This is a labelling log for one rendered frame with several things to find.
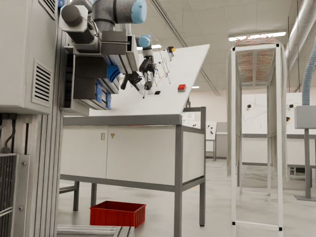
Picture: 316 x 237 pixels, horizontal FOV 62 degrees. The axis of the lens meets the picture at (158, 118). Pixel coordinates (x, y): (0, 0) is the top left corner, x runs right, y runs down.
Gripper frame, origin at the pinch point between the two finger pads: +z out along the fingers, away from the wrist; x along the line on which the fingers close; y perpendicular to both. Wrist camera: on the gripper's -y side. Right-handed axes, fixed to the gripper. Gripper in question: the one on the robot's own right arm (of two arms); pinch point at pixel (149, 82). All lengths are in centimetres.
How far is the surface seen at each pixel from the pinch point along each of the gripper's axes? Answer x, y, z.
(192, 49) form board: -15, 63, -21
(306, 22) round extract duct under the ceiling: -119, 391, -47
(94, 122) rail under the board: 36, -28, 25
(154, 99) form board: -6.3, -8.3, 11.7
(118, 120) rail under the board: 14.3, -27.3, 22.6
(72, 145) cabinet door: 60, -31, 43
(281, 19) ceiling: -76, 460, -63
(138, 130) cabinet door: 0.3, -25.4, 30.3
